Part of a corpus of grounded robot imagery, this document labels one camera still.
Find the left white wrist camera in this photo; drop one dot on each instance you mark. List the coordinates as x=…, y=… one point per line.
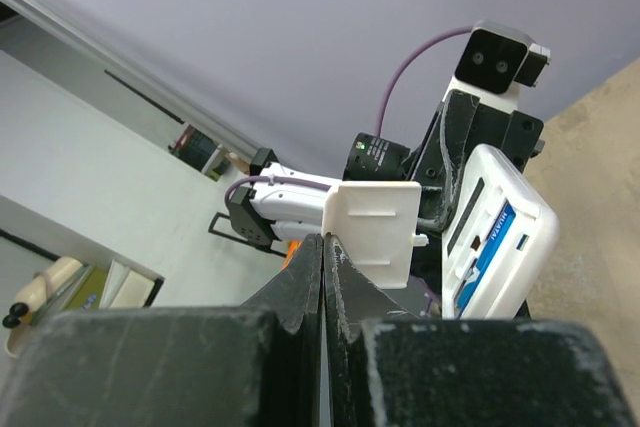
x=496, y=63

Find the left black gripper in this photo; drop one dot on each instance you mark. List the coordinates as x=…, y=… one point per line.
x=461, y=123

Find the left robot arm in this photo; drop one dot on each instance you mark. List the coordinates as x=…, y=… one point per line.
x=278, y=204

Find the white remote control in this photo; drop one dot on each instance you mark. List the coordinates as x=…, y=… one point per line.
x=490, y=180

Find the blue battery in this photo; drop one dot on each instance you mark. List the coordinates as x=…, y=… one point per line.
x=487, y=254

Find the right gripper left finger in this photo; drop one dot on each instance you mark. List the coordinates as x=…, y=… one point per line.
x=256, y=364

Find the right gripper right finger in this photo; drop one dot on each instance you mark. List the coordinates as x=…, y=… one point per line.
x=390, y=368

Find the white battery cover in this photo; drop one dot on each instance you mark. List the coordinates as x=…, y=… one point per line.
x=376, y=223

